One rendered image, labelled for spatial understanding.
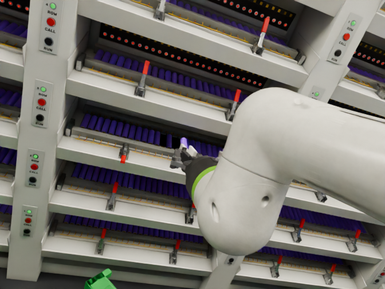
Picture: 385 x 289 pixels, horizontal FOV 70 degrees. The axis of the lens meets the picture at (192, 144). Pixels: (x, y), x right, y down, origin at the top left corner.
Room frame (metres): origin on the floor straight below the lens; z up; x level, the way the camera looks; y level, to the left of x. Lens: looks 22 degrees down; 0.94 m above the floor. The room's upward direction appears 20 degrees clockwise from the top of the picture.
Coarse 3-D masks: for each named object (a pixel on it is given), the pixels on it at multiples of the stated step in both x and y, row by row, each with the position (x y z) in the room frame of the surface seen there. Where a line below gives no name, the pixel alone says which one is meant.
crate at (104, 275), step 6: (108, 270) 0.62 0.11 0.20; (96, 276) 0.58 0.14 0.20; (102, 276) 0.59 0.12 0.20; (108, 276) 0.61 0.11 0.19; (90, 282) 0.56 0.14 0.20; (96, 282) 0.57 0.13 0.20; (102, 282) 0.57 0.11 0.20; (108, 282) 0.58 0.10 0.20; (84, 288) 0.56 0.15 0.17; (90, 288) 0.55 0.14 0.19; (96, 288) 0.55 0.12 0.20; (102, 288) 0.55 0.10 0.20; (108, 288) 0.56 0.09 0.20; (114, 288) 0.57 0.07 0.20
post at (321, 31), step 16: (352, 0) 0.81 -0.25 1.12; (368, 0) 0.82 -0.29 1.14; (304, 16) 0.97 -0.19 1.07; (320, 16) 0.88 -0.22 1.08; (336, 16) 0.81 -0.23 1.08; (368, 16) 0.83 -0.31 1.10; (304, 32) 0.93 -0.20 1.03; (320, 32) 0.85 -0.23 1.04; (336, 32) 0.81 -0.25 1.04; (320, 48) 0.81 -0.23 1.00; (352, 48) 0.83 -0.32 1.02; (320, 64) 0.81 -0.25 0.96; (336, 64) 0.82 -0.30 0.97; (272, 80) 0.99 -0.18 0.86; (320, 80) 0.82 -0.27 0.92; (336, 80) 0.83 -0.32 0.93; (224, 256) 0.81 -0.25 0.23; (240, 256) 0.83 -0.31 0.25; (224, 272) 0.82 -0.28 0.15; (208, 288) 0.81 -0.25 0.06; (224, 288) 0.83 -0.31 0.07
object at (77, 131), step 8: (72, 128) 0.70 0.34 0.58; (80, 128) 0.71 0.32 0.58; (88, 136) 0.71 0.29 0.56; (96, 136) 0.72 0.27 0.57; (104, 136) 0.72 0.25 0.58; (112, 136) 0.74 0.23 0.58; (120, 144) 0.74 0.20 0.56; (136, 144) 0.75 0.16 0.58; (144, 144) 0.76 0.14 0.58; (152, 144) 0.77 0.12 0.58; (136, 152) 0.74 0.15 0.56; (152, 152) 0.76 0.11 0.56; (160, 152) 0.77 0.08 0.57; (168, 152) 0.77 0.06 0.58
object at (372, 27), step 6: (384, 0) 0.82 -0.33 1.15; (384, 6) 0.92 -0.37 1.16; (378, 12) 0.89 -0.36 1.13; (384, 12) 0.89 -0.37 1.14; (372, 18) 0.84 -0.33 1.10; (378, 18) 0.84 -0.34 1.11; (384, 18) 0.84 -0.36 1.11; (372, 24) 0.84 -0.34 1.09; (378, 24) 0.85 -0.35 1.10; (384, 24) 0.85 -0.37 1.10; (366, 30) 0.85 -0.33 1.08; (372, 30) 0.85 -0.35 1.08; (378, 30) 0.85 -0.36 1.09; (384, 30) 0.85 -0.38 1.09; (384, 36) 0.86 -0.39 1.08
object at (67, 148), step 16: (80, 112) 0.81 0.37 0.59; (128, 112) 0.86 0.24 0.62; (64, 128) 0.70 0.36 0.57; (192, 128) 0.92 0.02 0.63; (64, 144) 0.66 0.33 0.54; (80, 144) 0.69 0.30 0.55; (96, 144) 0.71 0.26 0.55; (80, 160) 0.67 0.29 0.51; (96, 160) 0.68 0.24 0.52; (112, 160) 0.69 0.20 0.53; (128, 160) 0.71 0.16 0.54; (144, 160) 0.73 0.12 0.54; (160, 160) 0.76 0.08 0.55; (160, 176) 0.73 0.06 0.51; (176, 176) 0.74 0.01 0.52
